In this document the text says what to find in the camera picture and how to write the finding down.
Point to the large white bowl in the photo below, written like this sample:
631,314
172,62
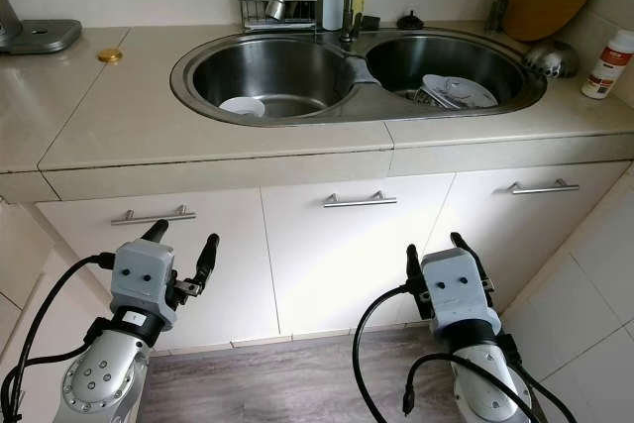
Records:
242,106

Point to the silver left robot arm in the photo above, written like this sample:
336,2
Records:
104,383

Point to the beige kitchen countertop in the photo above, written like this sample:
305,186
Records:
119,116

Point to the silver kitchen appliance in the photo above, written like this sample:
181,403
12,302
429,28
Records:
50,37

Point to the white cabinet door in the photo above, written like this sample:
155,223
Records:
535,235
337,264
243,294

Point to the white corner cabinet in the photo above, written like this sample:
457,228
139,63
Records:
20,294

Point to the plain white plate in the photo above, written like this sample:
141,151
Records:
466,91

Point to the gold bottle cap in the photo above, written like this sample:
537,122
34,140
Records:
110,55

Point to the stainless steel double sink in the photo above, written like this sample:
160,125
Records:
277,71

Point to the round steel strainer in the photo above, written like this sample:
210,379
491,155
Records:
552,59

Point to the white bottle red label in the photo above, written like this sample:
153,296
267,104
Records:
606,66

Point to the black sink plug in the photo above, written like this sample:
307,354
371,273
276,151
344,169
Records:
410,21

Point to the small black block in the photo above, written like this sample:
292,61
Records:
369,23

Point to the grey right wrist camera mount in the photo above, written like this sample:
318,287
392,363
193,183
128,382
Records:
456,294

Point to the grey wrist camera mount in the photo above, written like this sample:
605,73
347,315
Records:
142,279
456,294

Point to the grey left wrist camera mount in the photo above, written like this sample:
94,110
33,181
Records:
142,279

